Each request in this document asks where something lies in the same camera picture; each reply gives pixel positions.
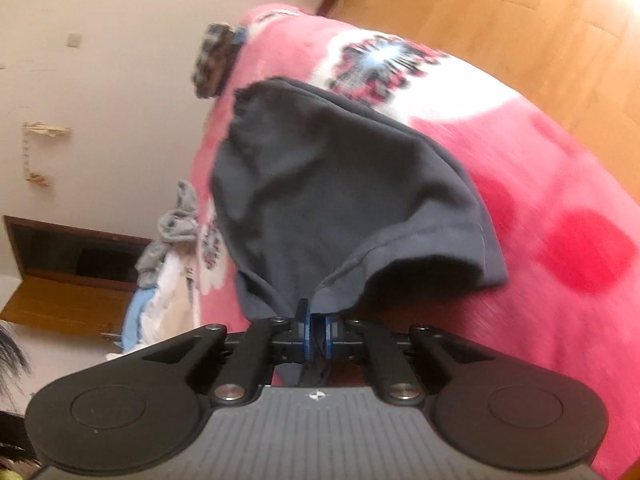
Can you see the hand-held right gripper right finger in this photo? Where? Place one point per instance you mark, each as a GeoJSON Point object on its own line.
{"type": "Point", "coordinates": [330, 335]}

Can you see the white garment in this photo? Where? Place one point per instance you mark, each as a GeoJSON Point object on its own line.
{"type": "Point", "coordinates": [167, 305]}

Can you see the dark checkered cloth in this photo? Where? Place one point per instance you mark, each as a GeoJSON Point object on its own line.
{"type": "Point", "coordinates": [215, 60]}

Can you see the pink floral blanket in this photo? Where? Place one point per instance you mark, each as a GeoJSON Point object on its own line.
{"type": "Point", "coordinates": [525, 185]}

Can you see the grey garment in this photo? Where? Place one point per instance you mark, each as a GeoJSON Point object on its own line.
{"type": "Point", "coordinates": [172, 230]}

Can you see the dark blue-grey t-shirt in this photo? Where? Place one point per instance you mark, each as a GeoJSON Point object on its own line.
{"type": "Point", "coordinates": [325, 185]}

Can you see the light blue garment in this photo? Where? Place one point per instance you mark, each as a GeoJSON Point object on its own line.
{"type": "Point", "coordinates": [135, 317]}

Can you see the black feathery object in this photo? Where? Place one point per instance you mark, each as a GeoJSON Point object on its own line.
{"type": "Point", "coordinates": [12, 360]}

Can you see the wooden cabinet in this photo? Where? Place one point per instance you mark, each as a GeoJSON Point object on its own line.
{"type": "Point", "coordinates": [70, 280]}

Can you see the wall socket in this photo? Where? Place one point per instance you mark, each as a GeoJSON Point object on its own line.
{"type": "Point", "coordinates": [75, 40]}

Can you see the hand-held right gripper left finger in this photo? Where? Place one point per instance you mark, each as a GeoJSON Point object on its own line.
{"type": "Point", "coordinates": [302, 331]}

